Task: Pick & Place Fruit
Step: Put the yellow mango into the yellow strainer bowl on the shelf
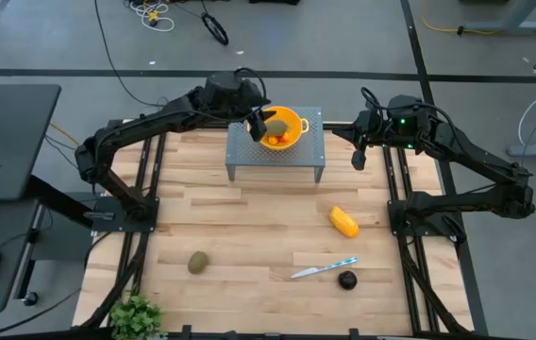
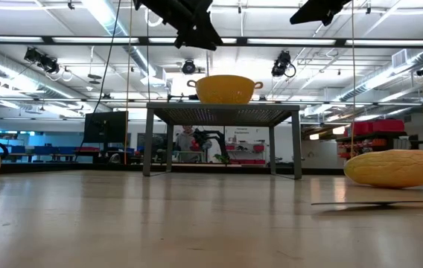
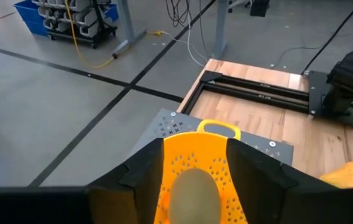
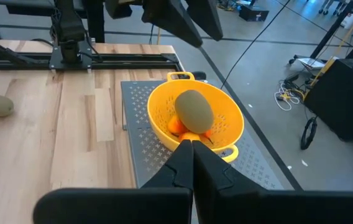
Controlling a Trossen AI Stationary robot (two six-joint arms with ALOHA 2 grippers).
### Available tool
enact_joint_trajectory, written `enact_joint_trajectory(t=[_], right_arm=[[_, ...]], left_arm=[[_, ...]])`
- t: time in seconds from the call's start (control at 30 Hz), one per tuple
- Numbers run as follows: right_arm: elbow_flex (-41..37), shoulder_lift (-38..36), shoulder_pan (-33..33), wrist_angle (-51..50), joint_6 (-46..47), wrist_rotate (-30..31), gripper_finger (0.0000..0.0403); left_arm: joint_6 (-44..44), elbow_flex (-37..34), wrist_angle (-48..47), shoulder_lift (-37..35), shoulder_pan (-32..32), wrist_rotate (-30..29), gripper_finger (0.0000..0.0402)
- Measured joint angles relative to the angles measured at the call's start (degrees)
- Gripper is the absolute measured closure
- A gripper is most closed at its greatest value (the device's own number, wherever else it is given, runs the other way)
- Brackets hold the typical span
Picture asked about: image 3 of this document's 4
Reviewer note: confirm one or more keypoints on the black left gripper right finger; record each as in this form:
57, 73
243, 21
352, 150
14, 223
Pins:
257, 186

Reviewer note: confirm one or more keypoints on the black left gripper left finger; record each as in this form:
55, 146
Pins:
142, 168

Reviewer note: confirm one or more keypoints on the brown green toy kiwi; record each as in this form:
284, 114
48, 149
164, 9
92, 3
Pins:
193, 199

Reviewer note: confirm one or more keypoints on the yellow toy corn cob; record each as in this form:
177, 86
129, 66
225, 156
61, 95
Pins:
350, 175

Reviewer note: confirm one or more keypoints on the grey perforated metal stand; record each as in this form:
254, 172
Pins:
176, 124

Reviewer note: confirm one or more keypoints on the yellow plastic colander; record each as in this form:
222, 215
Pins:
195, 149

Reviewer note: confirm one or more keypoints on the rack with grey bins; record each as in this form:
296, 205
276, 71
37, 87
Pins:
71, 21

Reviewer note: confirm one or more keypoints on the blue storage bin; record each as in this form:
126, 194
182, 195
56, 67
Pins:
30, 18

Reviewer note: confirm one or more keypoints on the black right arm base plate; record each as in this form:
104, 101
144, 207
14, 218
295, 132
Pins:
316, 93

